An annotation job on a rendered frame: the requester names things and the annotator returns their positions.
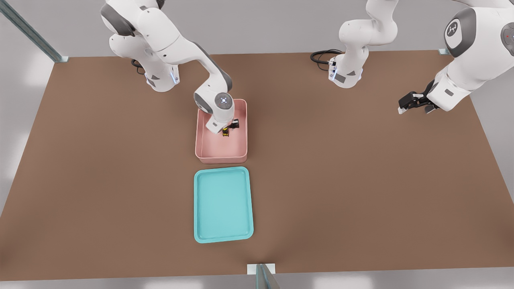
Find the pale blue-green tray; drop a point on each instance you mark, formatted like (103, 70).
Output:
(223, 204)

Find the small yellow black button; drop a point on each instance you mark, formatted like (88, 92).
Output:
(225, 133)

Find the silver frame post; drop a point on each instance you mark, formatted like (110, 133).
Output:
(30, 32)
(263, 277)
(443, 51)

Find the pink plastic box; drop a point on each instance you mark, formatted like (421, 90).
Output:
(225, 150)

